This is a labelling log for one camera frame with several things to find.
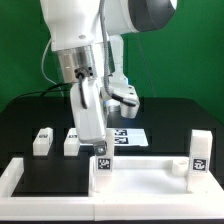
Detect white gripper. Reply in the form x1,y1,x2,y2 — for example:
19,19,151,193
70,78,107,156

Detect white desk top panel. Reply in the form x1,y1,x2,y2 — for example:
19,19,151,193
88,156,224,196

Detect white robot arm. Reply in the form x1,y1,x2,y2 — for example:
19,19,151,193
40,0,178,156

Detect marker tag base plate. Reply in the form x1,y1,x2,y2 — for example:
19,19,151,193
114,128,148,147

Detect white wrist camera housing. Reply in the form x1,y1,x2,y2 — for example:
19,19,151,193
101,83,140,119

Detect white U-shaped fence frame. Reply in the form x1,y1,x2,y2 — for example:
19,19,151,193
0,158,224,221

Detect black cables on table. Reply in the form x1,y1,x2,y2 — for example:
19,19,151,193
6,81,73,104

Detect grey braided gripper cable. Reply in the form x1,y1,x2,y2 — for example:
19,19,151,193
98,0,139,108

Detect grey camera cable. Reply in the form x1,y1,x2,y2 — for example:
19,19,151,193
40,38,61,86

